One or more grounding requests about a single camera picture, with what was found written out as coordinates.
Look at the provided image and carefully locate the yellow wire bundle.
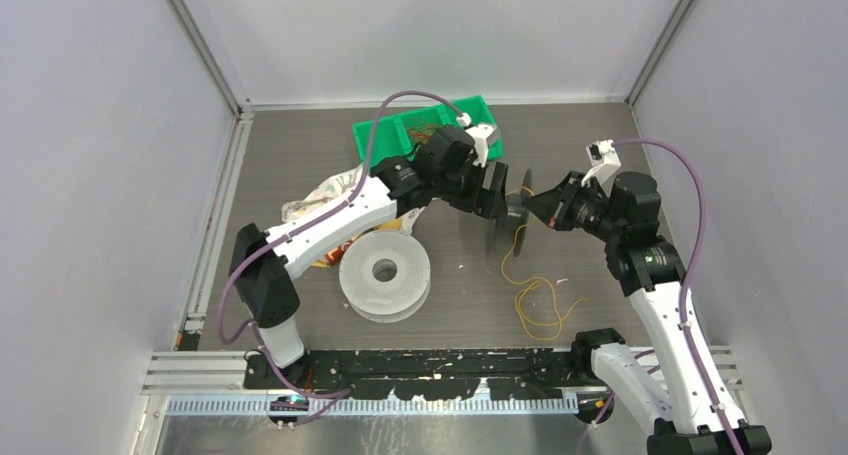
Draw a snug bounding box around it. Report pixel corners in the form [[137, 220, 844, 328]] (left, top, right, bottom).
[[499, 185, 588, 343]]

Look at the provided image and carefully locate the yellow snack bag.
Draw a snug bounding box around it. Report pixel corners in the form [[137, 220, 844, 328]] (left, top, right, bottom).
[[312, 219, 411, 268]]

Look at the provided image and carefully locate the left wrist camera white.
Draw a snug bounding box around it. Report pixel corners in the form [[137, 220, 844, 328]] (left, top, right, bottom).
[[456, 112, 500, 168]]

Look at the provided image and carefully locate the white slotted cable duct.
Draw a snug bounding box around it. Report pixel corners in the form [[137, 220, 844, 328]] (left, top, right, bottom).
[[165, 393, 579, 418]]

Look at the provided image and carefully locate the green three-compartment bin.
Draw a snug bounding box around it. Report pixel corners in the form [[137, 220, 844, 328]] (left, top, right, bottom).
[[370, 95, 497, 167]]

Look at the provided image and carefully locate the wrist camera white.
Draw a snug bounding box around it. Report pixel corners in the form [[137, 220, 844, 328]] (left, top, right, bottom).
[[456, 112, 500, 168], [581, 139, 621, 187]]

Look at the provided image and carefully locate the red wire bundle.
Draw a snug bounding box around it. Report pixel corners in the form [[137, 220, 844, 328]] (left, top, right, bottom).
[[406, 121, 441, 146]]

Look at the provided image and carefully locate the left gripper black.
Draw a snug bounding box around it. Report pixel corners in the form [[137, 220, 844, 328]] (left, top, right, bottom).
[[435, 155, 507, 219]]

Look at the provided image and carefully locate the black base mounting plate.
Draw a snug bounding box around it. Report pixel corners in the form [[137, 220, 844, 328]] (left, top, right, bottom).
[[280, 348, 610, 401]]

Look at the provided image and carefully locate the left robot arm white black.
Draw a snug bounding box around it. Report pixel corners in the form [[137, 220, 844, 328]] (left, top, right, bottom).
[[225, 123, 505, 389]]

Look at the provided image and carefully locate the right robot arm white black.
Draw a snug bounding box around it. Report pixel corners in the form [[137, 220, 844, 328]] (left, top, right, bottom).
[[522, 172, 772, 454]]

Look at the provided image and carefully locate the dark grey cable spool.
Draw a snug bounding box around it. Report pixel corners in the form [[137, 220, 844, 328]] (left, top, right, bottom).
[[485, 169, 533, 253]]

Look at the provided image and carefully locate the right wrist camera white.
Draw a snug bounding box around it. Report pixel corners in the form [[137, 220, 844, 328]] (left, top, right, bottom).
[[581, 139, 621, 187]]

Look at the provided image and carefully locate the floral patterned cloth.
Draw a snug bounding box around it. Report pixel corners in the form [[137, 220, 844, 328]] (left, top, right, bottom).
[[281, 165, 424, 234]]

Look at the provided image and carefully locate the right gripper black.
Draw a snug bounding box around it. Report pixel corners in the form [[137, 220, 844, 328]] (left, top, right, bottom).
[[524, 170, 625, 243]]

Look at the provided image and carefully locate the white plastic cable spool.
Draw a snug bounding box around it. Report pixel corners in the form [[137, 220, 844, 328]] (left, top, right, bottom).
[[338, 230, 431, 323]]

